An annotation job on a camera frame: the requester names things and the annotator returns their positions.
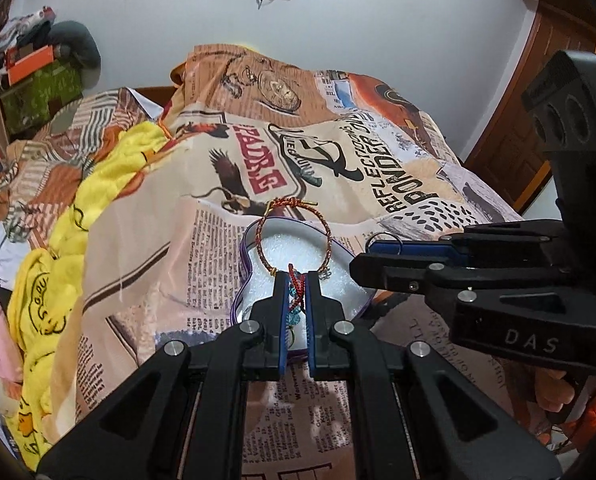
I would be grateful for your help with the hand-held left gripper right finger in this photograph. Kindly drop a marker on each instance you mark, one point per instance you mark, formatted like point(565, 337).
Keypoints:
point(312, 330)

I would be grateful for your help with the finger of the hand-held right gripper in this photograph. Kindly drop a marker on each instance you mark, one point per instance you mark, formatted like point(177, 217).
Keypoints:
point(417, 250)
point(397, 272)

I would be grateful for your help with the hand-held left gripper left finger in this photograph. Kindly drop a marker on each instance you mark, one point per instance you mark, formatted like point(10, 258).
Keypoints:
point(280, 330)

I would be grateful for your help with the purple heart-shaped tin box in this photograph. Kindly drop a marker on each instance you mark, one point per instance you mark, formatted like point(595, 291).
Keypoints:
point(285, 247)

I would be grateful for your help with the person's right hand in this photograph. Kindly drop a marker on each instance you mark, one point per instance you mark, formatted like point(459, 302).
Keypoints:
point(555, 390)

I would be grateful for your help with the brown wooden door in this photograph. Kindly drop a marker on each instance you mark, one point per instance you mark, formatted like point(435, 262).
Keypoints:
point(527, 125)

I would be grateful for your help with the newspaper print blanket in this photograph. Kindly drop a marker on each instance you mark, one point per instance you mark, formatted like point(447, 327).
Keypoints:
point(357, 160)

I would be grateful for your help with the yellow fleece blanket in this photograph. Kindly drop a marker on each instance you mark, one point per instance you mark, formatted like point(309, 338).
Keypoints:
point(53, 270)

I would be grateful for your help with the pale grey cloth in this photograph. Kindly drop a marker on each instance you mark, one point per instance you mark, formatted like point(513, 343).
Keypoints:
point(0, 255)

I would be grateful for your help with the grey plush pillow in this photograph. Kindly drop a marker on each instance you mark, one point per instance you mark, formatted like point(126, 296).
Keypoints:
point(78, 42)

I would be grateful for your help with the orange box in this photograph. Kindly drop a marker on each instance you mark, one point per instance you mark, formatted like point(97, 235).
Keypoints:
point(30, 64)

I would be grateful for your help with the pile of folded clothes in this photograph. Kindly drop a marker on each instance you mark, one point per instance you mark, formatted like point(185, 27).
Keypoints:
point(20, 27)

